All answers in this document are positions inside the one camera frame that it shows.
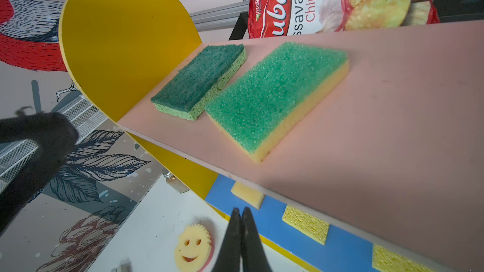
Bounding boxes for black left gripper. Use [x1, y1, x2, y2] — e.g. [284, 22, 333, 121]
[1, 112, 79, 234]

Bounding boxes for red chips bag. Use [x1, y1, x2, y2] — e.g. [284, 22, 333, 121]
[247, 0, 452, 39]

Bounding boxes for beige orange-backed sponge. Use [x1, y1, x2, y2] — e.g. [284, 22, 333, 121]
[231, 182, 265, 210]

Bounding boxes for yellow smiley round sponge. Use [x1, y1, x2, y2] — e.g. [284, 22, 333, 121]
[174, 224, 213, 272]

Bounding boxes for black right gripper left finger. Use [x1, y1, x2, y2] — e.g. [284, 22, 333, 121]
[212, 208, 242, 272]

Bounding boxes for glass spice jar silver lid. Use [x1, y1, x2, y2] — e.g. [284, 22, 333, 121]
[161, 169, 190, 194]

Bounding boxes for light green sponge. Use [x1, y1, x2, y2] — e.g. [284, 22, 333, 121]
[206, 42, 349, 162]

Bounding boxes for yellow shelf pink blue boards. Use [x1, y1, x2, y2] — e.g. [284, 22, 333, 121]
[59, 0, 483, 271]

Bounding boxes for dark green scouring sponge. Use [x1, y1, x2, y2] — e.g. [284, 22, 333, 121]
[151, 44, 247, 121]

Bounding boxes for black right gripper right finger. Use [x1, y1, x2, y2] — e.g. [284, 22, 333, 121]
[241, 207, 272, 272]

